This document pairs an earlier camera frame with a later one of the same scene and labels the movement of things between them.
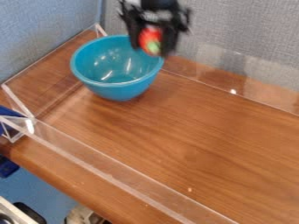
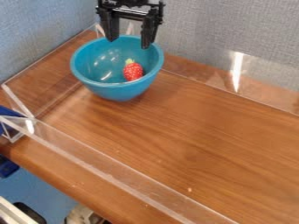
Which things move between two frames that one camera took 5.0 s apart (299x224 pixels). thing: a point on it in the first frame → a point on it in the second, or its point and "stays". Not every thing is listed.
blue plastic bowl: (116, 70) stays
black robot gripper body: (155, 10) → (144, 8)
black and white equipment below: (18, 213) stays
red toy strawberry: (150, 39) → (132, 70)
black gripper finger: (170, 31) → (148, 30)
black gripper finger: (135, 27) → (111, 24)
